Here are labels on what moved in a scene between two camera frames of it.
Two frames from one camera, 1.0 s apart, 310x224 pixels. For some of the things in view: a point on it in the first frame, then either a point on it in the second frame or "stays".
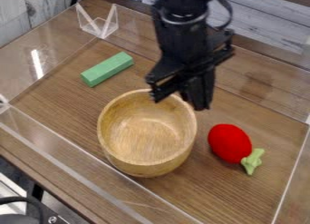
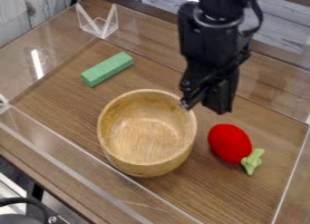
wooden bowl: x=148 y=136 stays
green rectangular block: x=109 y=68 stays
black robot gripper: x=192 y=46 → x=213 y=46
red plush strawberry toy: x=230 y=144 stays
